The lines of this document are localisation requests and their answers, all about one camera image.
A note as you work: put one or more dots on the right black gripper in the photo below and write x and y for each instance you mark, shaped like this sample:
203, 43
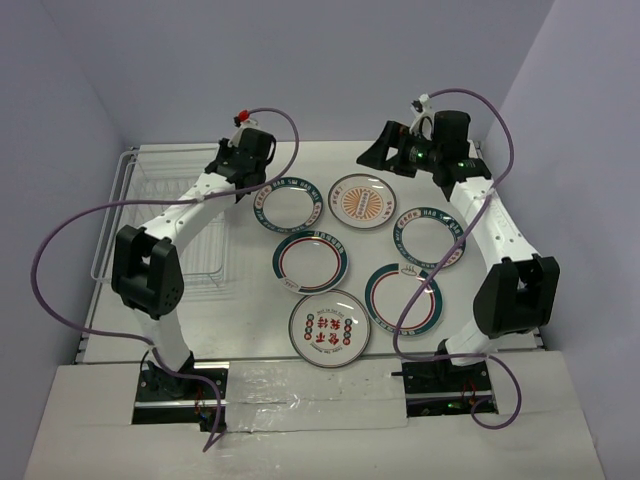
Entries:
397, 136

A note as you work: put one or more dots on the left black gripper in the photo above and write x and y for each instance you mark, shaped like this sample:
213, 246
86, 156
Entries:
225, 148

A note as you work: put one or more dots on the hao shi plate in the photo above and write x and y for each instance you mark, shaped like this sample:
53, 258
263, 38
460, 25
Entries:
288, 205
423, 235

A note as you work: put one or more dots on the orange sunburst plate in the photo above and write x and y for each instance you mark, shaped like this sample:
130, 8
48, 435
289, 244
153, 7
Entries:
361, 201

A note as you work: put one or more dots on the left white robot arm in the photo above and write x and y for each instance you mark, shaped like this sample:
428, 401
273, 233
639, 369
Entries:
147, 274

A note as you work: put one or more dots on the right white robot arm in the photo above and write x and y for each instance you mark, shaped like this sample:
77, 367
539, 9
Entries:
518, 292

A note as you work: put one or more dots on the red character plate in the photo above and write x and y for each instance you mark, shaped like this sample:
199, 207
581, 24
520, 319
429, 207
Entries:
330, 330

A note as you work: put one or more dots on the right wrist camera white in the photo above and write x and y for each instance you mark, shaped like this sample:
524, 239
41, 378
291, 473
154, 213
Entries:
423, 111

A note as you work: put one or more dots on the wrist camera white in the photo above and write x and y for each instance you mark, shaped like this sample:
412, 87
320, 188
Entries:
423, 111
244, 120

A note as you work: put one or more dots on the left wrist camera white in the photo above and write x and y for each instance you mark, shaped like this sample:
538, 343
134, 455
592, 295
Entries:
244, 120

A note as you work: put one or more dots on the teal red ring plate centre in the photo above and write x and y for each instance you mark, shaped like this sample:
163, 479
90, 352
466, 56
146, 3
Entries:
310, 262

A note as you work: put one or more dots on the teal red ring plate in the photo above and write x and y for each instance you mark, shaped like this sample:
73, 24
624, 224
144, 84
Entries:
310, 262
388, 291

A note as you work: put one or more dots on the teal red ring plate right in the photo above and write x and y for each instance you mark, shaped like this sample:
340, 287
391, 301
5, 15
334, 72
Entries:
388, 291

